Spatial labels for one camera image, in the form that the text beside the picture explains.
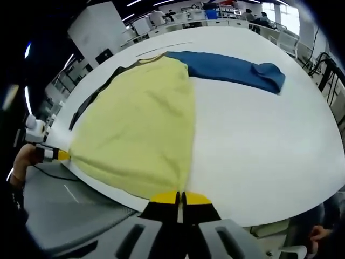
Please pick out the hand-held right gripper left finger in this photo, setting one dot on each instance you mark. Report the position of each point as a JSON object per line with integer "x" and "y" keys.
{"x": 153, "y": 215}

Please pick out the white appliance box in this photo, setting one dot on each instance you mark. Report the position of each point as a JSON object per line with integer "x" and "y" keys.
{"x": 141, "y": 27}

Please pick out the black cabinet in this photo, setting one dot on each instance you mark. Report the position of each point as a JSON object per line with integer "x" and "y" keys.
{"x": 103, "y": 56}

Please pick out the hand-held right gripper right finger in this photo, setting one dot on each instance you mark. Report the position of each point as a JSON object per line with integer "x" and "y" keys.
{"x": 199, "y": 213}

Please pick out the person's left hand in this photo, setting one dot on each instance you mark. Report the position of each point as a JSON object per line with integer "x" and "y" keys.
{"x": 24, "y": 162}

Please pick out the white counter cabinet row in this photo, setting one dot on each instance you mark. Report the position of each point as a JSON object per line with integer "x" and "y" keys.
{"x": 188, "y": 25}

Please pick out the black metal stand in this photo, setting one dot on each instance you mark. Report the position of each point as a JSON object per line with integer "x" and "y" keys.
{"x": 329, "y": 70}

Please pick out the yellow blue grey garment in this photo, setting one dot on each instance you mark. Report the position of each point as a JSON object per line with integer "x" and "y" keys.
{"x": 134, "y": 121}

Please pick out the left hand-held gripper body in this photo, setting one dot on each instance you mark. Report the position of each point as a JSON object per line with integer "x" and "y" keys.
{"x": 35, "y": 129}

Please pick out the blue plastic bin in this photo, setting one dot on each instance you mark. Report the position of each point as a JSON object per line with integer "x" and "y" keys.
{"x": 210, "y": 14}

